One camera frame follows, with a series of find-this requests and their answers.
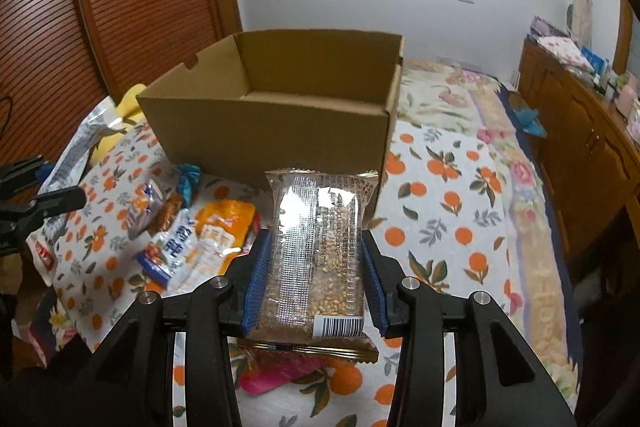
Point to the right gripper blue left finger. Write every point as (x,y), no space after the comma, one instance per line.
(128,380)

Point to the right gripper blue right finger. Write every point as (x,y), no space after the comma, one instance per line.
(499,379)

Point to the clear grain bar packet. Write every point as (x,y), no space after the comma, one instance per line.
(307,295)

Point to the large white snack pouch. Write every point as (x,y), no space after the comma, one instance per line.
(66,172)

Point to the blue white snack packet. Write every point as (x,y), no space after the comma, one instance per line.
(164,256)

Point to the pink brown snack packet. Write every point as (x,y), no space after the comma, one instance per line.
(268,370)

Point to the small white orange pouch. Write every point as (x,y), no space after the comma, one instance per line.
(143,208)

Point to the yellow plush toy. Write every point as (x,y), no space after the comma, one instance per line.
(120,119)

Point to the blue wrapped candy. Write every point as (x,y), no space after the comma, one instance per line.
(179,198)

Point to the orange snack packet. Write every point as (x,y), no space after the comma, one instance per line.
(221,230)

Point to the red snack packet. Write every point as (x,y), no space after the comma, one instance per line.
(252,232)

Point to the wooden louvered wardrobe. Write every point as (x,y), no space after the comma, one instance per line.
(59,58)

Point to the wooden sideboard cabinet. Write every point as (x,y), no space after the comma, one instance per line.
(589,164)

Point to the blue cloth on floor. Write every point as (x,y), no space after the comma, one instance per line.
(529,121)

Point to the brown cardboard box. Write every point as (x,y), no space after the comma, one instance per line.
(316,99)

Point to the pink bottle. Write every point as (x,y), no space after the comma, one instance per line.
(628,94)

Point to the folded floral cloth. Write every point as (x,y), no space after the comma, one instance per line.
(565,51)

